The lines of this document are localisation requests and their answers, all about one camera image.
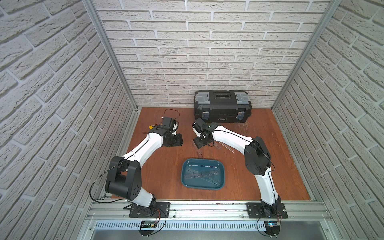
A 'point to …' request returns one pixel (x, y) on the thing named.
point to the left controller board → (147, 224)
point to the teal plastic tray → (202, 165)
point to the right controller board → (272, 228)
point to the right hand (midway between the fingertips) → (202, 141)
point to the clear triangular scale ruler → (227, 147)
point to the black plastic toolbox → (223, 106)
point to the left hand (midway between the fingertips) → (181, 139)
